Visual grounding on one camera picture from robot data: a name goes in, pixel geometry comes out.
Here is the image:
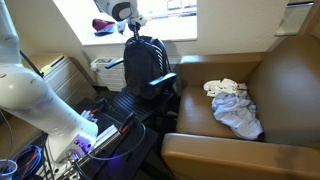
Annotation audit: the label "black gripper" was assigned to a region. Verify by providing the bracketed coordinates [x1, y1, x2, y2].
[128, 19, 143, 42]

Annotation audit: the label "black backpack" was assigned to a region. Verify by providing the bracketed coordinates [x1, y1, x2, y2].
[123, 35, 172, 101]

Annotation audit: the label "black slatted office chair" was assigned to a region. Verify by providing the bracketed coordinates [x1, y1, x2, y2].
[103, 37, 181, 134]

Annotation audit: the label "brown leather couch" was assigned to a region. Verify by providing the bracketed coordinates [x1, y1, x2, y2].
[161, 33, 320, 180]

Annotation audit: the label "maroon and blue cap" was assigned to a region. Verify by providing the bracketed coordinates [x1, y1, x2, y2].
[92, 18, 118, 37]

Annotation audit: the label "large window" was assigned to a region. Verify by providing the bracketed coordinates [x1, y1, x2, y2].
[136, 0, 198, 24]

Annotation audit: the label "black clamp orange trigger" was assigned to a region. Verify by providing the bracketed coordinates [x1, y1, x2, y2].
[89, 97, 110, 116]
[119, 111, 138, 135]

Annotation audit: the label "light wooden drawer cabinet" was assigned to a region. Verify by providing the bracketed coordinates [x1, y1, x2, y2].
[19, 53, 98, 108]

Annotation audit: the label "white ribbed block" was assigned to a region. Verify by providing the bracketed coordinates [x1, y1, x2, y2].
[80, 109, 100, 125]

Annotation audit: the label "yellow sticky note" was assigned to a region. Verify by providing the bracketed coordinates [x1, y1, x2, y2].
[40, 64, 54, 74]

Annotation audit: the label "white crumpled towel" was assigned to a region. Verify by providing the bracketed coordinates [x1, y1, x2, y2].
[203, 77, 250, 99]

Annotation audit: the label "black robot table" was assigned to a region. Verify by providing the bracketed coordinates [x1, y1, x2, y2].
[66, 96, 160, 180]

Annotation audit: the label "light blue crumpled cloth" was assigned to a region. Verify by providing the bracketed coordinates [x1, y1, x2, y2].
[210, 91, 265, 141]

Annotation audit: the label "small side window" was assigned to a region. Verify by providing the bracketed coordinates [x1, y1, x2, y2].
[274, 0, 316, 37]

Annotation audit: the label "white paper cup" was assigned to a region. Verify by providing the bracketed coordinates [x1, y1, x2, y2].
[0, 159, 19, 180]

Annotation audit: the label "white wall radiator unit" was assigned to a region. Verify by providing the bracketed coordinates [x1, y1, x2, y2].
[90, 54, 183, 93]

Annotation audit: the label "black looping base cable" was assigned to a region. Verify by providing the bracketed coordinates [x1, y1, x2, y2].
[85, 122, 148, 162]

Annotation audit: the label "aluminium robot base mount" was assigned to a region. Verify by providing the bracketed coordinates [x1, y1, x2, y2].
[43, 122, 123, 180]

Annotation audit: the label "black hanging arm cable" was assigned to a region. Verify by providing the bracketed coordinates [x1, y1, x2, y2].
[19, 49, 45, 80]

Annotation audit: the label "blue coiled cables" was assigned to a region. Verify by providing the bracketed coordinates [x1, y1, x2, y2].
[11, 143, 45, 180]

